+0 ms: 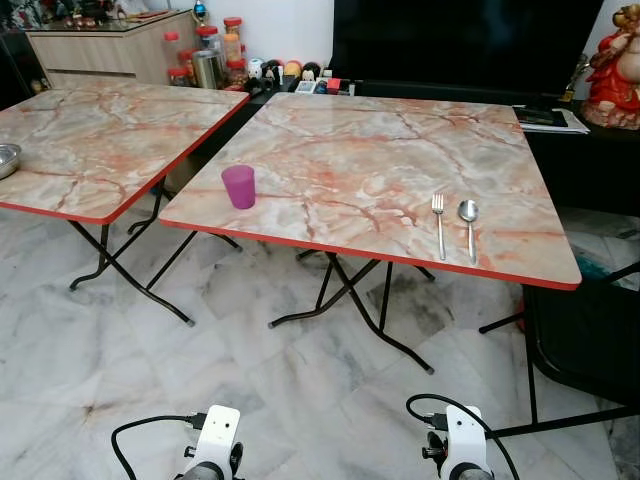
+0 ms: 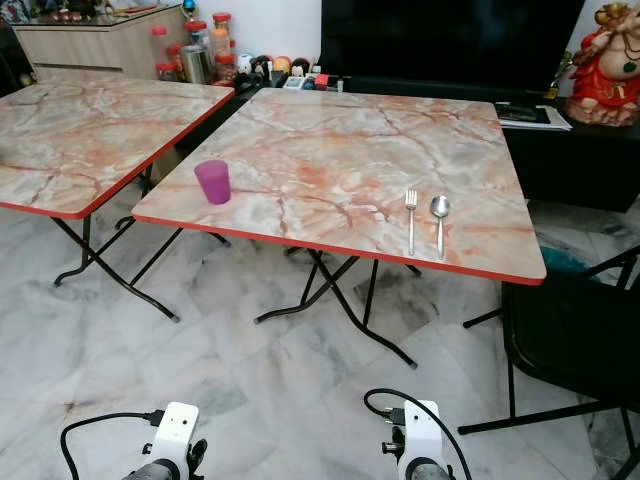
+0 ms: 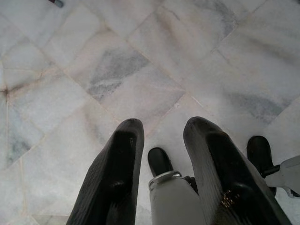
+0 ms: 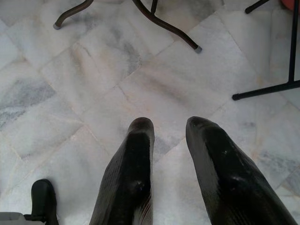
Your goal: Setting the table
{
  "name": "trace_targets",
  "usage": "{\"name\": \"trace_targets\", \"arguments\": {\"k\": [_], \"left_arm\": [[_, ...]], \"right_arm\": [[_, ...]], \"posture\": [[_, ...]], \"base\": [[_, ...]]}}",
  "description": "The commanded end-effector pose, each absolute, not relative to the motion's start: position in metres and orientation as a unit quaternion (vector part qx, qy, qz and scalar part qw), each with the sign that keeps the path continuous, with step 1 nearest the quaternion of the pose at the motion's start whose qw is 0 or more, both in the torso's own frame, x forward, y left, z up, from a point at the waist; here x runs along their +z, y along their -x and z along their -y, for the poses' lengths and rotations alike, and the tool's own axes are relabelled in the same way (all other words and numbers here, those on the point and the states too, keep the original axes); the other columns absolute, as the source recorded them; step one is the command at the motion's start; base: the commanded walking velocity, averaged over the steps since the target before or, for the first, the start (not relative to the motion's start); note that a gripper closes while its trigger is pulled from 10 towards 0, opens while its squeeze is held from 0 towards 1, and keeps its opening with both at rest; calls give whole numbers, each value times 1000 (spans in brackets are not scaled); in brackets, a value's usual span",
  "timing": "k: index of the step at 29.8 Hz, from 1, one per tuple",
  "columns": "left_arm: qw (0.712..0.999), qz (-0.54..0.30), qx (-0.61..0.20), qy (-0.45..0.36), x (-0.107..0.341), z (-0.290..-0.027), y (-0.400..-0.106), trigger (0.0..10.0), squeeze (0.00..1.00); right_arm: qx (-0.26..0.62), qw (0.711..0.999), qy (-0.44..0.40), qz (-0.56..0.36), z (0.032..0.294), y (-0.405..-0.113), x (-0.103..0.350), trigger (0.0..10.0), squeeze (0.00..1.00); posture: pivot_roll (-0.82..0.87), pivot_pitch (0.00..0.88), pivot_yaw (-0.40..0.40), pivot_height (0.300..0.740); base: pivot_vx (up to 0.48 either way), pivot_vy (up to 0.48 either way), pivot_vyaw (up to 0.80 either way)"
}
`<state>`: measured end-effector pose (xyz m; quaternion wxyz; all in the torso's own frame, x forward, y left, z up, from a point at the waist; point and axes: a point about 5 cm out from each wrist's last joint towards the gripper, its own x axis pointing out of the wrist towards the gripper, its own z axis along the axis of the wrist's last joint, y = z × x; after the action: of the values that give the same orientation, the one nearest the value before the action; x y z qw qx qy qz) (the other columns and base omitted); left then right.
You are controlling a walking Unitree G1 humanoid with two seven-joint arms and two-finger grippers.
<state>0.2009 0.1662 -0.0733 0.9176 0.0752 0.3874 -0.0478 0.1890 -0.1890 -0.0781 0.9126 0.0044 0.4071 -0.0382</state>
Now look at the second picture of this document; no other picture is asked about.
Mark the steel tumbler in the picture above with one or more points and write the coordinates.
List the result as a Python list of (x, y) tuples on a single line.
[(196, 65)]

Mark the yellow plush toy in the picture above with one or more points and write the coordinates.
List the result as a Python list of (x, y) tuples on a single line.
[(281, 66)]

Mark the purple plastic cup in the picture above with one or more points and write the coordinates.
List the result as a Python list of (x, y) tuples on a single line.
[(213, 183)]

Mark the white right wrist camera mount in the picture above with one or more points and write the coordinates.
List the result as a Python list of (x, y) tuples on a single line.
[(422, 430)]

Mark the brass ornament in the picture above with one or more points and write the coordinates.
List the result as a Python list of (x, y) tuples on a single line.
[(563, 75)]

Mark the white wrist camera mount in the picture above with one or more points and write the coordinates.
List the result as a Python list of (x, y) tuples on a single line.
[(422, 430), (178, 430)]

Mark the blue ball ornament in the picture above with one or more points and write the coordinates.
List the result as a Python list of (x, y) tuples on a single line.
[(189, 9)]

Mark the black and white plush toy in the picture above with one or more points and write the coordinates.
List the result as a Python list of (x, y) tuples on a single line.
[(305, 68)]

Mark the black flat television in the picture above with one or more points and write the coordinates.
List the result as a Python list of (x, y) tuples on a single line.
[(450, 38)]

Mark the silver metal fork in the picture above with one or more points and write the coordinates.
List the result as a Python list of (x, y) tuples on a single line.
[(411, 212)]

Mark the stack of papers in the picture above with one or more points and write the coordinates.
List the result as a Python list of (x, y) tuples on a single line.
[(532, 116)]

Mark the marble-pattern folding table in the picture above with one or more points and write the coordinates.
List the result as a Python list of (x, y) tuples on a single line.
[(350, 160), (100, 130)]

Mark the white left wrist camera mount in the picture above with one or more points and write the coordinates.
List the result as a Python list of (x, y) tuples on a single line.
[(178, 430)]

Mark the black folding chair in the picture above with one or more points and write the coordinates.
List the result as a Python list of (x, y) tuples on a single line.
[(570, 330)]

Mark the red Ganesha statue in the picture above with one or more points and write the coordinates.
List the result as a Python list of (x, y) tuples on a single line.
[(605, 75)]

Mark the light wooden cabinet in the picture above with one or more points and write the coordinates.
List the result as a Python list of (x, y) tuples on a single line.
[(85, 48)]

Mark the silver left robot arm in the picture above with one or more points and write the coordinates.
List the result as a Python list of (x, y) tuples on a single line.
[(160, 474)]

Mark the teal cloth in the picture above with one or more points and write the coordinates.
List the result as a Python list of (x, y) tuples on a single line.
[(568, 262)]

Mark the silver metal spoon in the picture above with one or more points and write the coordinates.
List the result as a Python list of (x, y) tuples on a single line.
[(440, 207)]

